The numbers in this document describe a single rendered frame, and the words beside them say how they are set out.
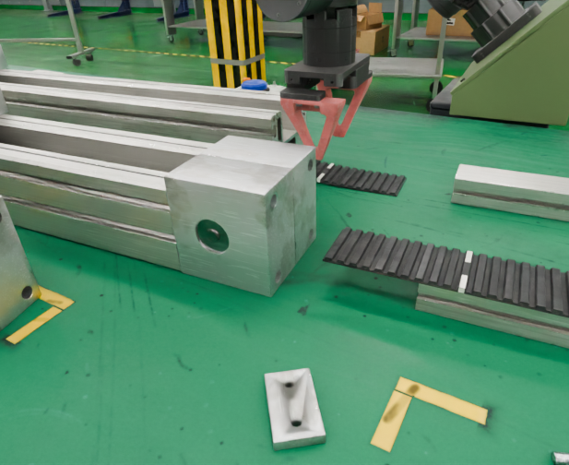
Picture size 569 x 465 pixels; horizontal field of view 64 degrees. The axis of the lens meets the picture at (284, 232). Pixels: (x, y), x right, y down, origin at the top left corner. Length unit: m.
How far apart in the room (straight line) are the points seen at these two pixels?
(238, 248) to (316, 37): 0.25
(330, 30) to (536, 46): 0.38
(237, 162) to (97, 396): 0.20
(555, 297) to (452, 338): 0.07
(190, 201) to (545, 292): 0.27
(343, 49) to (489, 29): 0.45
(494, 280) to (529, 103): 0.49
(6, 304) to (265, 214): 0.21
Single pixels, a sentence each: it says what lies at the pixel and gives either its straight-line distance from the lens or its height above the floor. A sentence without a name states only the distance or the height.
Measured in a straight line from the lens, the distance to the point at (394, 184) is 0.56.
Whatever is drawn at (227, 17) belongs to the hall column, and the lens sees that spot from 3.78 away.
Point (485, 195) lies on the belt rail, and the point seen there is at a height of 0.79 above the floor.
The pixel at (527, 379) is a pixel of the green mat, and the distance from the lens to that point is 0.35.
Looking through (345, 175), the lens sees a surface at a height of 0.78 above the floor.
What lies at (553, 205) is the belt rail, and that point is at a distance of 0.54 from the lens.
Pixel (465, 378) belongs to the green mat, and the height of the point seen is 0.78.
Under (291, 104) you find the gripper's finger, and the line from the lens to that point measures 0.50.
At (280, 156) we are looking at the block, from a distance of 0.39.
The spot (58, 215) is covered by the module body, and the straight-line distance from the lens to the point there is 0.50.
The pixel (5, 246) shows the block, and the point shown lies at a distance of 0.41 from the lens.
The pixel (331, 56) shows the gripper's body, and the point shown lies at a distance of 0.51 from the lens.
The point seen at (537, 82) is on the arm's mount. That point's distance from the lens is 0.81.
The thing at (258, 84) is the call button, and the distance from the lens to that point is 0.72.
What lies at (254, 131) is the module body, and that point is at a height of 0.84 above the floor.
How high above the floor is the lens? 1.02
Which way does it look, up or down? 32 degrees down
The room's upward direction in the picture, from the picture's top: 3 degrees counter-clockwise
